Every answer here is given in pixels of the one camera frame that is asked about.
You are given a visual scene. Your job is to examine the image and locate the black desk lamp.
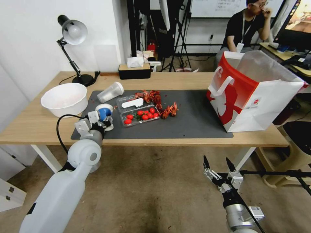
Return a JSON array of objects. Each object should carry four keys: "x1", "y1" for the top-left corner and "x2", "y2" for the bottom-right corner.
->
[{"x1": 56, "y1": 15, "x2": 95, "y2": 87}]

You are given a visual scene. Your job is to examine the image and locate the white drawer cabinet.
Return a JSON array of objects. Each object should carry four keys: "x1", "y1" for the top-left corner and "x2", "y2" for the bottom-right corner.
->
[{"x1": 0, "y1": 145, "x2": 37, "y2": 214}]

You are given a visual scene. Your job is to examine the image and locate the black tripod legs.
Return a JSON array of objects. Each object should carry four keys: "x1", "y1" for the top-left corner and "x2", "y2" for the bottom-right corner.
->
[{"x1": 239, "y1": 169, "x2": 311, "y2": 194}]

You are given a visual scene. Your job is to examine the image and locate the dark grey table mat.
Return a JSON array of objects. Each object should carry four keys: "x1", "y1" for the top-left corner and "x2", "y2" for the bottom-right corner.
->
[{"x1": 71, "y1": 90, "x2": 234, "y2": 140}]

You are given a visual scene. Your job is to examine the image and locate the white plastic bowl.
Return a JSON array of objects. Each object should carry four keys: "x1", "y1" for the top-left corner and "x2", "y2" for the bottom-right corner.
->
[{"x1": 40, "y1": 83, "x2": 88, "y2": 118}]

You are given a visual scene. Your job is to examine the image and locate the black metal rack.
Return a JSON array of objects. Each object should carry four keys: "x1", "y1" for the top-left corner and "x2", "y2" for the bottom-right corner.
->
[{"x1": 126, "y1": 0, "x2": 161, "y2": 61}]

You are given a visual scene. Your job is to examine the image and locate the person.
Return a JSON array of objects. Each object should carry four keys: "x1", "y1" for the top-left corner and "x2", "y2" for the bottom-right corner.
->
[{"x1": 213, "y1": 0, "x2": 271, "y2": 69}]

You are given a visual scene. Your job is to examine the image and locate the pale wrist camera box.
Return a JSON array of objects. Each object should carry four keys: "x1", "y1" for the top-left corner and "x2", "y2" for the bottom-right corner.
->
[
  {"x1": 87, "y1": 110, "x2": 100, "y2": 123},
  {"x1": 228, "y1": 171, "x2": 244, "y2": 188}
]

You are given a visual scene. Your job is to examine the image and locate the blue small cup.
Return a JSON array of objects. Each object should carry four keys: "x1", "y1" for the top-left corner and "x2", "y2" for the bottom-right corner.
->
[{"x1": 98, "y1": 108, "x2": 112, "y2": 122}]

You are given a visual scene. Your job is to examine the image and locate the clear plastic takeout box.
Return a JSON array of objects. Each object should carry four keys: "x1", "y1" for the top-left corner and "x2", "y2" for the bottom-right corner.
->
[{"x1": 116, "y1": 95, "x2": 162, "y2": 128}]

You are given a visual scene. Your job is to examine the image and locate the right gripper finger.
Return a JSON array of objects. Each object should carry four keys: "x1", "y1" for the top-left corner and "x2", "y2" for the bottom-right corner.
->
[
  {"x1": 203, "y1": 155, "x2": 222, "y2": 183},
  {"x1": 225, "y1": 157, "x2": 237, "y2": 174}
]

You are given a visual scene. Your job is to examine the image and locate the black computer monitor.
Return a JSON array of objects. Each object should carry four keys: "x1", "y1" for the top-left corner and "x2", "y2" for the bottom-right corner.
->
[{"x1": 276, "y1": 0, "x2": 311, "y2": 51}]

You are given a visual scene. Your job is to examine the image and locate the red and white delivery bag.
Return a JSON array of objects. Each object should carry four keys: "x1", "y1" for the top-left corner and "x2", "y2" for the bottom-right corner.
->
[{"x1": 206, "y1": 50, "x2": 309, "y2": 133}]

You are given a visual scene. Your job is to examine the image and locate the black tissue box wooden lid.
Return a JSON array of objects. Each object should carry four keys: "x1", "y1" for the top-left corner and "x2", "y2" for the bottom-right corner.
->
[{"x1": 118, "y1": 63, "x2": 151, "y2": 80}]

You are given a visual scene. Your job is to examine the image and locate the wooden office desk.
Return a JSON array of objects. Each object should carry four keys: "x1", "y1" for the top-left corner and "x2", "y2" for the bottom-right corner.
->
[{"x1": 258, "y1": 42, "x2": 311, "y2": 76}]

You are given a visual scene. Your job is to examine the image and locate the white tissue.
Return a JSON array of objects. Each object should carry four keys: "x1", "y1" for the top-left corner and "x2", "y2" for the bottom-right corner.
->
[{"x1": 127, "y1": 57, "x2": 144, "y2": 68}]

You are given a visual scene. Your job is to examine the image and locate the translucent plastic cup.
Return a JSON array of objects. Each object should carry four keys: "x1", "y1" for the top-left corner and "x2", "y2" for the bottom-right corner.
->
[{"x1": 97, "y1": 82, "x2": 125, "y2": 103}]

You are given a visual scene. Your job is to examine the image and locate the wooden table white legs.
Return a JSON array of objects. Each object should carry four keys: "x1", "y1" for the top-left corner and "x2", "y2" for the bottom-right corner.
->
[{"x1": 0, "y1": 71, "x2": 290, "y2": 174}]

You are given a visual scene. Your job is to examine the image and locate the small white round dish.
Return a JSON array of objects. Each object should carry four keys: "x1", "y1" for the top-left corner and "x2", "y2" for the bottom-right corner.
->
[{"x1": 95, "y1": 103, "x2": 114, "y2": 115}]

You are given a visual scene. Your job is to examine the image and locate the whiteboard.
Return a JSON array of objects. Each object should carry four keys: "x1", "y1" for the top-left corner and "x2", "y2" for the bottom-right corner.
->
[{"x1": 189, "y1": 0, "x2": 285, "y2": 19}]

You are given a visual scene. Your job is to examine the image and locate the black camera tripod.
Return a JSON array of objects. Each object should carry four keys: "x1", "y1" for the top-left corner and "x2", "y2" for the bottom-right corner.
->
[{"x1": 160, "y1": 0, "x2": 195, "y2": 72}]

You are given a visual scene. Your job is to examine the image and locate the beige plastic stool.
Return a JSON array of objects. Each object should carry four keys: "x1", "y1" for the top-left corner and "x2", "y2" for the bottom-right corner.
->
[{"x1": 255, "y1": 136, "x2": 311, "y2": 189}]

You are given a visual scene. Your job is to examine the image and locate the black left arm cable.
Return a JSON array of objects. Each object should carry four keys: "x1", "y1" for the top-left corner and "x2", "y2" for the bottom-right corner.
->
[{"x1": 56, "y1": 114, "x2": 86, "y2": 154}]

